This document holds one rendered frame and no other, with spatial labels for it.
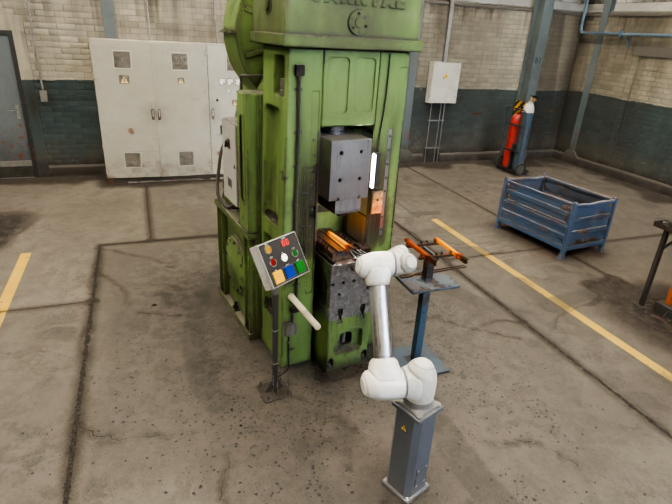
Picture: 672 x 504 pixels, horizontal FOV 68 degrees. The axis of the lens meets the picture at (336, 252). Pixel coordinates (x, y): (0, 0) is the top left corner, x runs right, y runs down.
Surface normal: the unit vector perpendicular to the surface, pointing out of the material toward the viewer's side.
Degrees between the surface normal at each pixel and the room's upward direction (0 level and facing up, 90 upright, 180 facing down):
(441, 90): 90
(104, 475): 0
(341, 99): 90
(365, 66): 90
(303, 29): 90
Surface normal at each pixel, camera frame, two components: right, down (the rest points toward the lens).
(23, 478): 0.05, -0.91
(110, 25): 0.35, 0.40
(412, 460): -0.08, 0.40
